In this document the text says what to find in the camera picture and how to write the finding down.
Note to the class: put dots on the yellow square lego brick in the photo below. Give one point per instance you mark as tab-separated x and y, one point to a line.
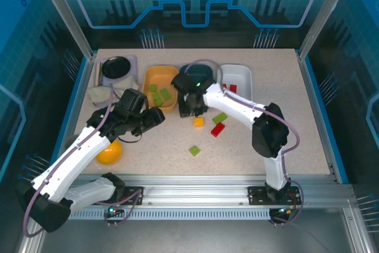
199	122

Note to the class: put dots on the green long lego brick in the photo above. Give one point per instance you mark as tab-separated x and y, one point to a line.
220	118
165	93

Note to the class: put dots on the yellow-orange oblong container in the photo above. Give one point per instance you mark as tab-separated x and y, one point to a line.
160	76

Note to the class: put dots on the white oblong container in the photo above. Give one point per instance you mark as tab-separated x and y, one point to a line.
240	72

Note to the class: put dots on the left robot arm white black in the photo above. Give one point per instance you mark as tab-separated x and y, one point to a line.
74	158

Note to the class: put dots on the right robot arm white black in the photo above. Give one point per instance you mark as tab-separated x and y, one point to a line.
234	105

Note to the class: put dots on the beige folded cloth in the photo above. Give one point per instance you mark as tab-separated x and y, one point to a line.
99	94

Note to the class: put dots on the yellow round bowl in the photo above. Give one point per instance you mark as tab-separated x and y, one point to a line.
111	153

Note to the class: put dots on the black round plate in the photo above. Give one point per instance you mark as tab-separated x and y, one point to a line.
116	67

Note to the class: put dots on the beige wooden chopstick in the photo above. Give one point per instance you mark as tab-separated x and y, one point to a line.
98	73

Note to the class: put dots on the lilac plastic tray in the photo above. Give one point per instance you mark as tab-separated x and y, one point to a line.
134	60

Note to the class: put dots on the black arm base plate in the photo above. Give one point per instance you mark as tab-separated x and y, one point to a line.
133	198
256	196

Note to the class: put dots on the aluminium mounting rail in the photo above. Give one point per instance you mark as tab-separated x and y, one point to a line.
192	190

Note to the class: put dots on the aluminium frame post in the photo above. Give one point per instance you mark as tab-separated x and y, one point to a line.
66	13
325	13

